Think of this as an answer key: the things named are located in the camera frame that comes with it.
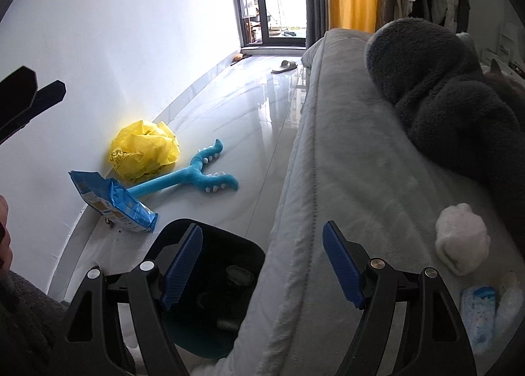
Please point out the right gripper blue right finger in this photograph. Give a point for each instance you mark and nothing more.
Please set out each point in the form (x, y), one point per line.
(348, 260)

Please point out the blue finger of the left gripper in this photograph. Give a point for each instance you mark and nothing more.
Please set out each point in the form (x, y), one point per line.
(17, 96)
(44, 99)

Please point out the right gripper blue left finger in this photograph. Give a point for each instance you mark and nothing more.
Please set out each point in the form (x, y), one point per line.
(178, 261)

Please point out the white sock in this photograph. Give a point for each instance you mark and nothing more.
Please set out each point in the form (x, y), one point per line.
(462, 240)

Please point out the blue white wrapper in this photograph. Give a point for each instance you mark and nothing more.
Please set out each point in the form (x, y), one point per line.
(488, 312)

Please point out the dark teal trash bin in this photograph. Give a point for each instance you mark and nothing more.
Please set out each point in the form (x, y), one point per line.
(206, 320)

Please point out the person's left hand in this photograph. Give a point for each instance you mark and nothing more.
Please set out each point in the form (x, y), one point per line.
(5, 246)

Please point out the blue plush tentacle toy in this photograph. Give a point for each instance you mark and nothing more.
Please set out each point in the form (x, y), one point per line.
(191, 175)

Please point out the yellow plastic bag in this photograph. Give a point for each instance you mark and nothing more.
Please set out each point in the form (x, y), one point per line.
(142, 150)

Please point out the blue snack bag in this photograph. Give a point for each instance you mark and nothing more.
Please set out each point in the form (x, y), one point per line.
(114, 202)

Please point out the light grey bed mattress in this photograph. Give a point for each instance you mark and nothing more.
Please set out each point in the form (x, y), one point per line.
(351, 163)

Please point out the dark fleece blanket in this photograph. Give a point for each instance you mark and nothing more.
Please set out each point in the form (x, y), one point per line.
(438, 90)

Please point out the grey slipper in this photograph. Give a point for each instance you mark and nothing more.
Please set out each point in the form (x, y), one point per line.
(285, 66)

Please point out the grey cat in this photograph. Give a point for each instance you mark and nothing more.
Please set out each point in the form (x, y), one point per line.
(508, 90)

